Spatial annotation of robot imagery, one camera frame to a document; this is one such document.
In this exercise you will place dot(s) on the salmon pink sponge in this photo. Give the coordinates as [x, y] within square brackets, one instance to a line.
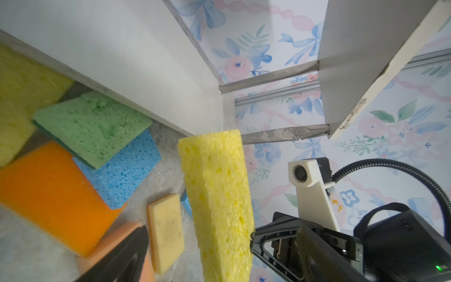
[116, 253]

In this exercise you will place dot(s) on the blue sponge right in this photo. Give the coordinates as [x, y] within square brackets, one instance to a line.
[186, 204]

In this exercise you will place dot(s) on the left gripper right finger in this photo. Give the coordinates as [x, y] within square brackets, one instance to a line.
[320, 262]

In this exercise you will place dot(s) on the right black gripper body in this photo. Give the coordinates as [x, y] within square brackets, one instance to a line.
[275, 244]

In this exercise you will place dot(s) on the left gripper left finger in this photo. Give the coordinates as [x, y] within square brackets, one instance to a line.
[119, 261]

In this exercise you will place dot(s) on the bright yellow sponge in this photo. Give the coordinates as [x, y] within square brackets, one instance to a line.
[215, 176]

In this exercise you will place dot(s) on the orange sponge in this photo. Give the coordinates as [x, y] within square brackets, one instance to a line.
[46, 188]

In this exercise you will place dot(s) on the light green sponge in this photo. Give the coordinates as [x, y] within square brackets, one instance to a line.
[92, 127]

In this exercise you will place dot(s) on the white two-tier shelf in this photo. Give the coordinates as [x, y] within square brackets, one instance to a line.
[176, 61]

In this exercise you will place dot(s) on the blue sponge by shelf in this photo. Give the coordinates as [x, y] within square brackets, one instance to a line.
[119, 178]

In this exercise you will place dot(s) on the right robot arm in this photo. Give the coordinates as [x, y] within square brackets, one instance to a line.
[400, 248]

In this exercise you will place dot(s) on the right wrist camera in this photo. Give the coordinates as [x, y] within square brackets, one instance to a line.
[312, 178]

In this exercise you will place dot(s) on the yellow sponge near shelf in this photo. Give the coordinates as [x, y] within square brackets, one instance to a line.
[26, 87]

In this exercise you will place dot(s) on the pale yellow worn sponge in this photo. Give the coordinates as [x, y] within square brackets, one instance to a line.
[166, 232]

